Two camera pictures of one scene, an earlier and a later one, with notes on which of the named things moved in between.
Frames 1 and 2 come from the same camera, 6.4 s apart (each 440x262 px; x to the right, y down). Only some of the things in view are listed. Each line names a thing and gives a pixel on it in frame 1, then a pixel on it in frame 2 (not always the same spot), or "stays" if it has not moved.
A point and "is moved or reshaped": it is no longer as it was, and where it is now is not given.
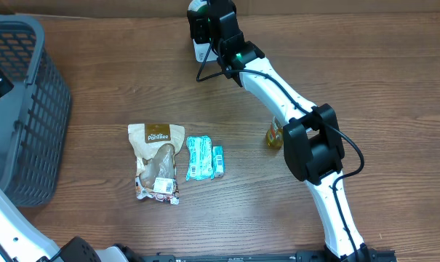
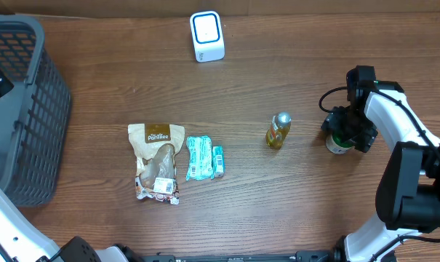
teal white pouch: [200, 161] stays
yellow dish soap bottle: [274, 135] stays
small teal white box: [218, 161] stays
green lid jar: [198, 6] is moved or reshaped
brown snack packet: [156, 146] stays
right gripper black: [202, 27] → [365, 140]
